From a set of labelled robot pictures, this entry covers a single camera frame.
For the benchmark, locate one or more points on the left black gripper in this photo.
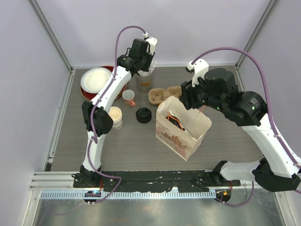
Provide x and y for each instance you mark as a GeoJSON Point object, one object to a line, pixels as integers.
{"type": "Point", "coordinates": [150, 58]}

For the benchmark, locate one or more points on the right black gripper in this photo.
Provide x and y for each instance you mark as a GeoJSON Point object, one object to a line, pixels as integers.
{"type": "Point", "coordinates": [188, 95]}

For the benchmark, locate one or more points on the cardboard cup carrier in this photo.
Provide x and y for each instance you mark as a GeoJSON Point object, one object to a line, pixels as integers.
{"type": "Point", "coordinates": [158, 95]}

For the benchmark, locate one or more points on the paper takeout bag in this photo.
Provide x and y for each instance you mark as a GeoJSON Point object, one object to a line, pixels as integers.
{"type": "Point", "coordinates": [172, 136]}

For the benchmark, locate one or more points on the stack of black lids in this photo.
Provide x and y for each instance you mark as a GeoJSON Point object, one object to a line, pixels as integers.
{"type": "Point", "coordinates": [143, 115]}

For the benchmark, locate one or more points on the stack of white paper cups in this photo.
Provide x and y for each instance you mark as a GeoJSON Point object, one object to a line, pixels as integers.
{"type": "Point", "coordinates": [116, 114]}

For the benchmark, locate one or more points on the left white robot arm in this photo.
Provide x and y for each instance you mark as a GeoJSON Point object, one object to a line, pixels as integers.
{"type": "Point", "coordinates": [96, 112]}

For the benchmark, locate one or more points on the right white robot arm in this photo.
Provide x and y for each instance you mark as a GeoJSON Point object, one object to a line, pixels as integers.
{"type": "Point", "coordinates": [275, 171]}

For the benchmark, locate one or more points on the wrapped white straws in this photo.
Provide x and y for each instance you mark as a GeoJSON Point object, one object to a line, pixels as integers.
{"type": "Point", "coordinates": [151, 69]}

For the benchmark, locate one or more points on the grey straw holder cup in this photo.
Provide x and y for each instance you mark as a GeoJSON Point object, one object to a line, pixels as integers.
{"type": "Point", "coordinates": [144, 84]}

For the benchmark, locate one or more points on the pink mug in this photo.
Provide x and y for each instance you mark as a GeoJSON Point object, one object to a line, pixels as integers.
{"type": "Point", "coordinates": [129, 98]}

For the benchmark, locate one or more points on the white paper plate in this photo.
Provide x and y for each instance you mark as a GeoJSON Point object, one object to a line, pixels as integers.
{"type": "Point", "coordinates": [94, 79]}

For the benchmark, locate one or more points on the red round tray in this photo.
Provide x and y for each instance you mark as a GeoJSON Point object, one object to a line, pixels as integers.
{"type": "Point", "coordinates": [91, 96]}

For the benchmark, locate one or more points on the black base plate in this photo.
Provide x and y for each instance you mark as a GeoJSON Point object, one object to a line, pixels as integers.
{"type": "Point", "coordinates": [152, 181]}

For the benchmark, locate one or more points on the aluminium front rail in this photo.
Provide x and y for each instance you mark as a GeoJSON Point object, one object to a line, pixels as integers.
{"type": "Point", "coordinates": [89, 194]}

